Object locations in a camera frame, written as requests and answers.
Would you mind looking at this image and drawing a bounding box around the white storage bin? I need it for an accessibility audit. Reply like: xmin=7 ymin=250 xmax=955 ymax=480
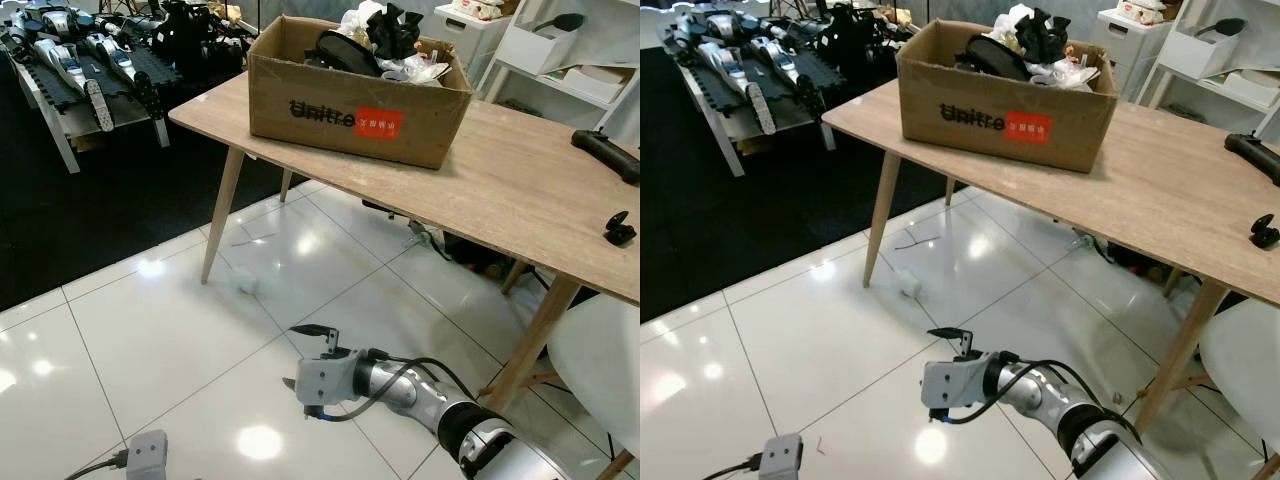
xmin=503 ymin=22 xmax=583 ymax=77
xmin=1160 ymin=24 xmax=1241 ymax=81

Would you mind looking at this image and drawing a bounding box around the light wooden table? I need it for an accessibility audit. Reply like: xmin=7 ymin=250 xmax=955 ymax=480
xmin=820 ymin=75 xmax=1280 ymax=435
xmin=168 ymin=68 xmax=641 ymax=413

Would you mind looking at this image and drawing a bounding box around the Unitree printed cardboard box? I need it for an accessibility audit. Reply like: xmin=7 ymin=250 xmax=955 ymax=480
xmin=247 ymin=14 xmax=473 ymax=170
xmin=897 ymin=18 xmax=1120 ymax=174

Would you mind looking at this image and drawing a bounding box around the white plastic chair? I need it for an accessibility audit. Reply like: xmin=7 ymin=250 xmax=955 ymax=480
xmin=547 ymin=296 xmax=641 ymax=480
xmin=1198 ymin=300 xmax=1280 ymax=480

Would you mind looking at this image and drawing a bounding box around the black curved plastic piece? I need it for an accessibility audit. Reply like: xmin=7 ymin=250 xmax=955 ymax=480
xmin=955 ymin=35 xmax=1031 ymax=81
xmin=317 ymin=30 xmax=382 ymax=77

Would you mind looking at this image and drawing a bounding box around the clear crumpled wrapper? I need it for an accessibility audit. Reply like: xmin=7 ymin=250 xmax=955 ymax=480
xmin=380 ymin=55 xmax=453 ymax=87
xmin=1030 ymin=60 xmax=1101 ymax=91

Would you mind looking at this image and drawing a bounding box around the black cloth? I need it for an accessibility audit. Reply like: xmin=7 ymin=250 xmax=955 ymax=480
xmin=1015 ymin=8 xmax=1071 ymax=63
xmin=366 ymin=4 xmax=427 ymax=59

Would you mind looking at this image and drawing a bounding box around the black robot torso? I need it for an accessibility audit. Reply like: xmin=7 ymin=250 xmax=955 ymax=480
xmin=815 ymin=0 xmax=906 ymax=77
xmin=155 ymin=0 xmax=251 ymax=76

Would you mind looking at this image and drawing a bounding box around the white plastic bag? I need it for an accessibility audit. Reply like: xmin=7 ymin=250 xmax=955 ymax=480
xmin=338 ymin=2 xmax=386 ymax=36
xmin=985 ymin=3 xmax=1036 ymax=46

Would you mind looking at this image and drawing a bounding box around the silver robot limb black end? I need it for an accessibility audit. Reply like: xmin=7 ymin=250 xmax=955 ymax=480
xmin=85 ymin=32 xmax=163 ymax=121
xmin=745 ymin=35 xmax=827 ymax=121

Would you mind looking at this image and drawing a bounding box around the white drawer cabinet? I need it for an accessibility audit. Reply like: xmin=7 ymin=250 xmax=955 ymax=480
xmin=430 ymin=3 xmax=513 ymax=89
xmin=1097 ymin=8 xmax=1171 ymax=101

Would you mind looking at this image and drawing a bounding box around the silver robot limb perforated end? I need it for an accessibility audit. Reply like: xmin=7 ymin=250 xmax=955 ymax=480
xmin=30 ymin=38 xmax=108 ymax=136
xmin=690 ymin=40 xmax=777 ymax=137

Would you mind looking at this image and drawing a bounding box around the white flat box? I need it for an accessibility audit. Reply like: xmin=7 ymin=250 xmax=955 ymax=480
xmin=1215 ymin=68 xmax=1280 ymax=109
xmin=560 ymin=64 xmax=637 ymax=107

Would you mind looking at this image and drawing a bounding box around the white shelf unit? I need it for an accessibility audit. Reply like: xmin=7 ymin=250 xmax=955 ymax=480
xmin=1140 ymin=0 xmax=1280 ymax=129
xmin=478 ymin=0 xmax=641 ymax=149

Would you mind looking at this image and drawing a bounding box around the black ladle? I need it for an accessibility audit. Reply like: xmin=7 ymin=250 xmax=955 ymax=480
xmin=528 ymin=12 xmax=587 ymax=34
xmin=1190 ymin=17 xmax=1248 ymax=39

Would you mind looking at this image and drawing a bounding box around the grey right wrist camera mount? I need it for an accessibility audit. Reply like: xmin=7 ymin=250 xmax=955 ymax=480
xmin=296 ymin=354 xmax=359 ymax=409
xmin=921 ymin=357 xmax=991 ymax=413

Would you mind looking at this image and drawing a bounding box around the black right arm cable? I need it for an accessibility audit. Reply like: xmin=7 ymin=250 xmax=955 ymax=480
xmin=938 ymin=358 xmax=1143 ymax=443
xmin=318 ymin=354 xmax=477 ymax=423

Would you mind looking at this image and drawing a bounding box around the black handle tool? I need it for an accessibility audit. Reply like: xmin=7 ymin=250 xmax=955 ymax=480
xmin=1224 ymin=132 xmax=1280 ymax=187
xmin=571 ymin=129 xmax=641 ymax=187

